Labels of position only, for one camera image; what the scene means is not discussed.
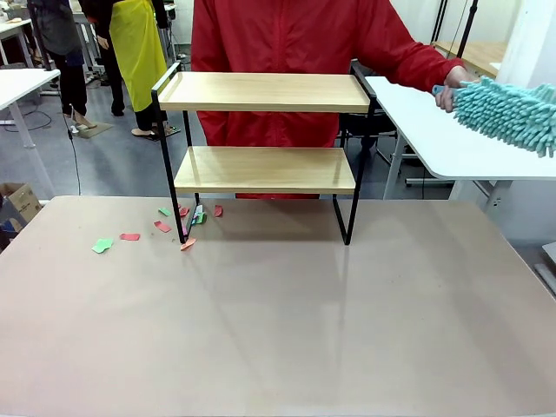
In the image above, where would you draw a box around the brown floor mat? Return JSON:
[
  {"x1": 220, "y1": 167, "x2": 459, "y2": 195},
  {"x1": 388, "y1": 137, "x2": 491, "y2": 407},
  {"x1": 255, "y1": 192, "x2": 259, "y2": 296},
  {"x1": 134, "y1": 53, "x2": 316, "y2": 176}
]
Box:
[
  {"x1": 131, "y1": 124, "x2": 180, "y2": 142},
  {"x1": 76, "y1": 122, "x2": 115, "y2": 139}
]

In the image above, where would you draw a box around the teal microfiber duster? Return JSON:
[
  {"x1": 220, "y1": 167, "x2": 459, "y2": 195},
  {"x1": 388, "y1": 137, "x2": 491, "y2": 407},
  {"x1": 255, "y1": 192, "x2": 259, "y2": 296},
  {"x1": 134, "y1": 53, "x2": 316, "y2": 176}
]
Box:
[{"x1": 432, "y1": 76, "x2": 556, "y2": 158}]

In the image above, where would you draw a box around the grey metal frame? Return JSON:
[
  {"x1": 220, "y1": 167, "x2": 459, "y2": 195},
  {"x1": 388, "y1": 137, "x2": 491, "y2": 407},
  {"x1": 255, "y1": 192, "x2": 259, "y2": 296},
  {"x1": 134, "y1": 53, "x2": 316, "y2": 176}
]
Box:
[{"x1": 532, "y1": 241, "x2": 556, "y2": 301}]

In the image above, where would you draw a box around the cardboard box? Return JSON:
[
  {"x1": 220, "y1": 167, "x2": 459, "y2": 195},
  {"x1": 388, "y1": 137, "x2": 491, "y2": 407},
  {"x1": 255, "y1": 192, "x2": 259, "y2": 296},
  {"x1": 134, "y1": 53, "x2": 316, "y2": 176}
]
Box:
[{"x1": 0, "y1": 182, "x2": 43, "y2": 251}]

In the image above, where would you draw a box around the figure in dark grey top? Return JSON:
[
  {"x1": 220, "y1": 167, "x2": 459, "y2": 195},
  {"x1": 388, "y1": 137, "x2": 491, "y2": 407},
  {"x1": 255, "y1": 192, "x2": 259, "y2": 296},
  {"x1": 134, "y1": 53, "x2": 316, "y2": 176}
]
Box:
[{"x1": 32, "y1": 0, "x2": 102, "y2": 131}]

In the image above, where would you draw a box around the two-tier wooden metal shelf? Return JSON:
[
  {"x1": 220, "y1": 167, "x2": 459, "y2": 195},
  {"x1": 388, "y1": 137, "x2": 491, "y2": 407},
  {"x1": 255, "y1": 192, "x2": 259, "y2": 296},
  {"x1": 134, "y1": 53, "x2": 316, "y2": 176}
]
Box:
[{"x1": 150, "y1": 62, "x2": 378, "y2": 247}]

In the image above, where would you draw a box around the person in red jacket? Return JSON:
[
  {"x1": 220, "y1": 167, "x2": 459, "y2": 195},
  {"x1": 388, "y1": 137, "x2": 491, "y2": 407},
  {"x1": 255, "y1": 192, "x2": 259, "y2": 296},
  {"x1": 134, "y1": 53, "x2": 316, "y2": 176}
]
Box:
[{"x1": 190, "y1": 0, "x2": 468, "y2": 201}]

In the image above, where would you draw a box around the figure in yellow apron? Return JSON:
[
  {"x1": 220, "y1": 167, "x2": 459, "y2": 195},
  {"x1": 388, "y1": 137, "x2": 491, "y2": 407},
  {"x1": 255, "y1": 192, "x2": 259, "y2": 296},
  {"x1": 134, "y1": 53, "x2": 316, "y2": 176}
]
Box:
[{"x1": 82, "y1": 0, "x2": 179, "y2": 141}]

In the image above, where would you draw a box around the small white side table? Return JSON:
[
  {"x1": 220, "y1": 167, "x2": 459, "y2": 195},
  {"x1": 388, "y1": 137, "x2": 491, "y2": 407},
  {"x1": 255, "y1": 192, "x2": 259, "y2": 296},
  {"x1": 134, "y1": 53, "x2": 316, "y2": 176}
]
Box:
[{"x1": 0, "y1": 67, "x2": 62, "y2": 151}]

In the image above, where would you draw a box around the person's left hand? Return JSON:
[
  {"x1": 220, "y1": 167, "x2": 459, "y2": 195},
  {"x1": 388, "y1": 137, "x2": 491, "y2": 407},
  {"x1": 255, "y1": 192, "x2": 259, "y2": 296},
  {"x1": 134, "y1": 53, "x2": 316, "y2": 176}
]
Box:
[{"x1": 435, "y1": 64, "x2": 469, "y2": 113}]

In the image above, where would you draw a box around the wooden background desk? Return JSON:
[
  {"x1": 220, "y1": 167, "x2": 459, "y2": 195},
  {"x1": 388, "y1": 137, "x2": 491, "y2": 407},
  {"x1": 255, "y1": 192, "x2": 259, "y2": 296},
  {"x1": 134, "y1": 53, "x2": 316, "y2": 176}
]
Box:
[{"x1": 432, "y1": 41, "x2": 509, "y2": 79}]

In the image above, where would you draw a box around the black hanging cable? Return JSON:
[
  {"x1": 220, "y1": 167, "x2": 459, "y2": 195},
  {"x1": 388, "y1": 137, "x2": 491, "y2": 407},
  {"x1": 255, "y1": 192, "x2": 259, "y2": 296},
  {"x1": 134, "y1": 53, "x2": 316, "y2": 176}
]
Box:
[{"x1": 64, "y1": 102, "x2": 83, "y2": 196}]

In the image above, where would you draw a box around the person's left forearm red sleeve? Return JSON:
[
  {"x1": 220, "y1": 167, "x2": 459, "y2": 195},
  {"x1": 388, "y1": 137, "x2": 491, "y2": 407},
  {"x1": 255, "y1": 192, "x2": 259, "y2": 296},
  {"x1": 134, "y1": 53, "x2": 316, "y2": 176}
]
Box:
[{"x1": 390, "y1": 36, "x2": 466, "y2": 88}]

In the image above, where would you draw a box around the black camera stand pole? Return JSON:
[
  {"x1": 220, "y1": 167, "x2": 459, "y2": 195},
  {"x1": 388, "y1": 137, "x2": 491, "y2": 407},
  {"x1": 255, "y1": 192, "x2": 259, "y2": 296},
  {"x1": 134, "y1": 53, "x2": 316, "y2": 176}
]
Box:
[{"x1": 26, "y1": 0, "x2": 56, "y2": 73}]

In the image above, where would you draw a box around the large white side table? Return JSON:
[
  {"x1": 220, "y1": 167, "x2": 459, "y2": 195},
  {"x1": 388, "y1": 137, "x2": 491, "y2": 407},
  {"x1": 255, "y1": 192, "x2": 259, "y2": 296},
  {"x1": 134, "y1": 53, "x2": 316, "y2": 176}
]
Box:
[{"x1": 363, "y1": 76, "x2": 556, "y2": 214}]

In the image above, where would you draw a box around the black tripod stand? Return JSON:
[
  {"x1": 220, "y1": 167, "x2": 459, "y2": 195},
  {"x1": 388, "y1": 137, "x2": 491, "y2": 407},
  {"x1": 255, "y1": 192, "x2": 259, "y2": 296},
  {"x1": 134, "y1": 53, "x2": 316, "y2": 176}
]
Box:
[{"x1": 427, "y1": 0, "x2": 449, "y2": 44}]

